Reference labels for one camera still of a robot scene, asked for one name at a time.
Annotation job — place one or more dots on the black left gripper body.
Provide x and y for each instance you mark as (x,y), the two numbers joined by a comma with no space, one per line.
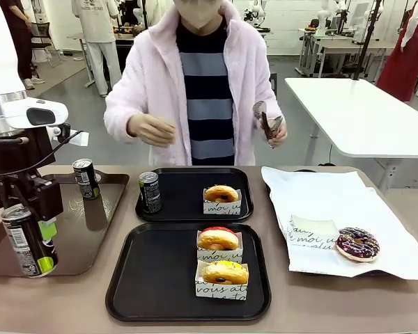
(14,156)

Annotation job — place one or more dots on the black green drink can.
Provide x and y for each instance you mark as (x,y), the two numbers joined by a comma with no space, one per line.
(26,240)
(86,181)
(150,193)

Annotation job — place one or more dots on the plain glazed donut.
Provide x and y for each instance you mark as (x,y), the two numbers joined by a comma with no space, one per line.
(217,192)

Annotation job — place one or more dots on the red iced donut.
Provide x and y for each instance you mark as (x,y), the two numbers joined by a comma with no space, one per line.
(216,238)

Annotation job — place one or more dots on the red topped donut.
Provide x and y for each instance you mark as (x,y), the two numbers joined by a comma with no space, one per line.
(219,256)

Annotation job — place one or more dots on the yellow iced donut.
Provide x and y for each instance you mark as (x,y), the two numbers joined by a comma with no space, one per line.
(226,273)

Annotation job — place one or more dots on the metal serving tongs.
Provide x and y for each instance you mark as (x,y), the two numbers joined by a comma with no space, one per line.
(266,120)

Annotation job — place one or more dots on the person's left forearm pink sleeve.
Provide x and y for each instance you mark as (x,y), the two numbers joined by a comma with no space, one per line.
(266,97)

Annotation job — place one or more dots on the person's right forearm pink sleeve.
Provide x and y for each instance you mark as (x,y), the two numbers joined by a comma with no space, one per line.
(120,118)

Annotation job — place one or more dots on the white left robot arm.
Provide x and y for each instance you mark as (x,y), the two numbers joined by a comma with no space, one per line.
(1,52)

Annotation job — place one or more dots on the person's right hand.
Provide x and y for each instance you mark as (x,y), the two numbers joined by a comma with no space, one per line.
(151,130)

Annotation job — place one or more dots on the person's left hand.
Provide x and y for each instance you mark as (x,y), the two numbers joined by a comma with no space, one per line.
(280,135)

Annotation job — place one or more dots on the brown plastic tray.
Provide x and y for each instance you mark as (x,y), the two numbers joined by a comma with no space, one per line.
(80,236)

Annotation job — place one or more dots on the person in dark clothes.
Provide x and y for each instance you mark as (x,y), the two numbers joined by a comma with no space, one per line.
(19,38)

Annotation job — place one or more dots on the black office chair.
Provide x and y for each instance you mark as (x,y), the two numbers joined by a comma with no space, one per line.
(43,31)

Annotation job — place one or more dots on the person in white clothes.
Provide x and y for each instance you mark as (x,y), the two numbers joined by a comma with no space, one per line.
(97,38)

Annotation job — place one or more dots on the black table with colourful items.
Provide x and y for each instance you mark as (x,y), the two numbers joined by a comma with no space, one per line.
(129,35)

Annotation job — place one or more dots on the person in pink fleece jacket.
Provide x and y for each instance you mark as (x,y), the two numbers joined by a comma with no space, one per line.
(209,90)

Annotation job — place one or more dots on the dark stool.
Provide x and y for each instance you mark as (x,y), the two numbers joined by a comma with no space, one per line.
(273,81)

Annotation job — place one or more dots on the empty white printed paper box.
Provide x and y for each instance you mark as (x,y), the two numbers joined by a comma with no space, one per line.
(313,231)

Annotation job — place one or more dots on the white paper sheet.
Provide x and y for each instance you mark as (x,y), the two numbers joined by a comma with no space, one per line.
(327,195)

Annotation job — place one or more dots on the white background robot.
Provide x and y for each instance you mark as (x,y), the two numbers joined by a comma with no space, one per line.
(256,10)

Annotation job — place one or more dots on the chocolate sprinkled donut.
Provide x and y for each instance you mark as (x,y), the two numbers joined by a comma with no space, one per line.
(357,243)

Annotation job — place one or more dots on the white side table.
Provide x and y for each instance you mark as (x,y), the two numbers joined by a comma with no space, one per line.
(362,115)

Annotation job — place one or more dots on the grey workbench table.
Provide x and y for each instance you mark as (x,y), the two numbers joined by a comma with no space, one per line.
(341,47)

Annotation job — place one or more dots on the black vertical pole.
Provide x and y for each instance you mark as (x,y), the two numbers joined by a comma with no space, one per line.
(368,38)

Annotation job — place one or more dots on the red dress on mannequin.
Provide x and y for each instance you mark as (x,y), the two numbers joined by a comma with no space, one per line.
(402,59)

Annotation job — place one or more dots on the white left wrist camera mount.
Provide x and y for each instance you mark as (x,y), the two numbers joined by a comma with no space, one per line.
(75,137)

